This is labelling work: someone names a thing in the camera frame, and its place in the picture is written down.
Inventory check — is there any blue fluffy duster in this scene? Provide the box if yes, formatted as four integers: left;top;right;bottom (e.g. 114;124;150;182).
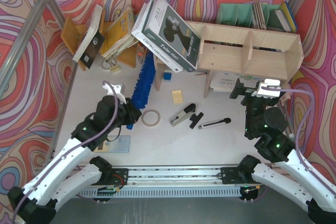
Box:
125;51;157;130

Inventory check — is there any white black utility knife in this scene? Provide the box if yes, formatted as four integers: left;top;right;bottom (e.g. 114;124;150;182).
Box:
198;118;231;129

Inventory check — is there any black plastic clip piece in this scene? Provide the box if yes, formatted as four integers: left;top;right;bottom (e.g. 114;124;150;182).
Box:
190;112;204;129

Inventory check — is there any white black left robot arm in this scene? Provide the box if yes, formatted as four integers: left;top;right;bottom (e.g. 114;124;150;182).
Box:
7;95;141;223

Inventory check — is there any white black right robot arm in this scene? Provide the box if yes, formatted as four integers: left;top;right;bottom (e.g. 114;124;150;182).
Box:
230;79;335;223

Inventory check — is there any light wooden bookshelf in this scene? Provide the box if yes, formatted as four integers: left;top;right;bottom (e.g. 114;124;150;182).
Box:
154;20;305;99

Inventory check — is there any white spiral notebook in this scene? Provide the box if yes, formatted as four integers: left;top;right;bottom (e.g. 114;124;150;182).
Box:
211;71;276;94

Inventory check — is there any blue yellow calculator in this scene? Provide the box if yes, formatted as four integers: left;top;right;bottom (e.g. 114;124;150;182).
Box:
94;135;131;153

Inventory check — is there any pink pig figure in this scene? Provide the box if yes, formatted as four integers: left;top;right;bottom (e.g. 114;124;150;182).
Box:
279;83;292;106

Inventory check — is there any brass padlock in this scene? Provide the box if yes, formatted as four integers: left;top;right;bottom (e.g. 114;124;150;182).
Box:
100;59;121;73

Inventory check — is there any yellow sticky note pad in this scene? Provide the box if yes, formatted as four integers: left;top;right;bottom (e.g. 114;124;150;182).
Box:
171;90;183;104

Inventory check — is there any grey black stapler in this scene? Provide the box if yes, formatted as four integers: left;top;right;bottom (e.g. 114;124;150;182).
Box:
170;103;196;127

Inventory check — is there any blue stamp block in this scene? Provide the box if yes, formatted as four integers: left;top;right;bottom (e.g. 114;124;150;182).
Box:
163;70;172;82

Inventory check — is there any pencil holder with pens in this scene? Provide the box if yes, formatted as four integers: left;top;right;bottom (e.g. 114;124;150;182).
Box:
135;42;148;64

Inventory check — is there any green desk organizer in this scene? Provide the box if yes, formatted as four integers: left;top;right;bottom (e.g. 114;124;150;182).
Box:
216;3;291;32

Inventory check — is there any yellow worn book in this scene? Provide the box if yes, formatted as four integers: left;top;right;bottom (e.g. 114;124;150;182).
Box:
101;6;138;61

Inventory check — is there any white book black cover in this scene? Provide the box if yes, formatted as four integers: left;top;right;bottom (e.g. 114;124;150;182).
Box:
72;4;104;69

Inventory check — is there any blue yellow book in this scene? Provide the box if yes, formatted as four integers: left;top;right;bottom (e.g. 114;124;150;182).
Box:
275;2;298;33

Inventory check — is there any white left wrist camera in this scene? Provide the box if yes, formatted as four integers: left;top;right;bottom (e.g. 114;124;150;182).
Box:
102;81;127;104

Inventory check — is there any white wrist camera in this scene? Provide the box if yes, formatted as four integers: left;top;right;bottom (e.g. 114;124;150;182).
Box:
251;79;280;99
102;81;127;104

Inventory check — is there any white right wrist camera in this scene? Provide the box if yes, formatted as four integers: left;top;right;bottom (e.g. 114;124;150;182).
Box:
251;79;280;99

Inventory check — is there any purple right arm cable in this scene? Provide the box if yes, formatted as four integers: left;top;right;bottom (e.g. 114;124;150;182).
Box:
262;87;336;198

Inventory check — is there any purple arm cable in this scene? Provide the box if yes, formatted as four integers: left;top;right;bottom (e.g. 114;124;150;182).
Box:
12;80;119;224
262;87;336;198

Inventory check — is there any aluminium mounting rail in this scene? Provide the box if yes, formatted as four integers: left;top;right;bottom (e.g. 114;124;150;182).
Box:
81;164;261;185

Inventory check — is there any aluminium frame post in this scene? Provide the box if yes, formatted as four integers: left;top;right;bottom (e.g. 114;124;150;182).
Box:
1;0;49;99

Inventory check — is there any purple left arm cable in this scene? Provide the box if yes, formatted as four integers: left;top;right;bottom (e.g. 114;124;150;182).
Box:
12;80;119;224

